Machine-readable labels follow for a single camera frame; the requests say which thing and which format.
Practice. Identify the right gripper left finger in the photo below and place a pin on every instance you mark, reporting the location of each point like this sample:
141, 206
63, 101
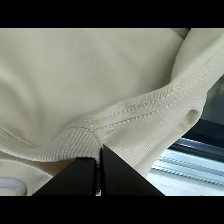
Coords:
76, 178

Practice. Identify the silver frame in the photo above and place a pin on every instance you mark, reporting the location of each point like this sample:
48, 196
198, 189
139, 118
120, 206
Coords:
190, 173

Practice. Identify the beige long-sleeved shirt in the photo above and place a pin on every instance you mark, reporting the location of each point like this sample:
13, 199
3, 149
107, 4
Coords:
100, 83

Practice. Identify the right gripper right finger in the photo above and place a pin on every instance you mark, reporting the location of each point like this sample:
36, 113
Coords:
123, 176

